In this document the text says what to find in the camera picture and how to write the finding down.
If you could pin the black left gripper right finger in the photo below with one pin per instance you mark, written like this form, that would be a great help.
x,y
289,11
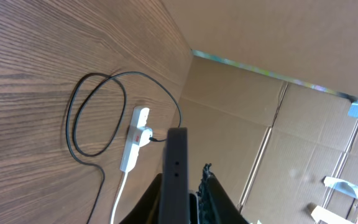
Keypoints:
x,y
214,204

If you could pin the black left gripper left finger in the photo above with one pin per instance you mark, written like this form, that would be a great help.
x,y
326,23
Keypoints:
x,y
146,210

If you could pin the blue Galaxy smartphone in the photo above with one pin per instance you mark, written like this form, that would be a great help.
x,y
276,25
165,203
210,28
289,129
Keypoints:
x,y
174,204

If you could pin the white charger plug adapter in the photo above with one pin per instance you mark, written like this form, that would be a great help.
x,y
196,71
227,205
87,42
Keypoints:
x,y
142,136

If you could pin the white power strip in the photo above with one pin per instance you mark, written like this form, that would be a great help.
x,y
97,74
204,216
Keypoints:
x,y
131,151

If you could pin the brown cardboard backdrop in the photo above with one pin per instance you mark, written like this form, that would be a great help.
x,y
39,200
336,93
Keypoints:
x,y
271,103

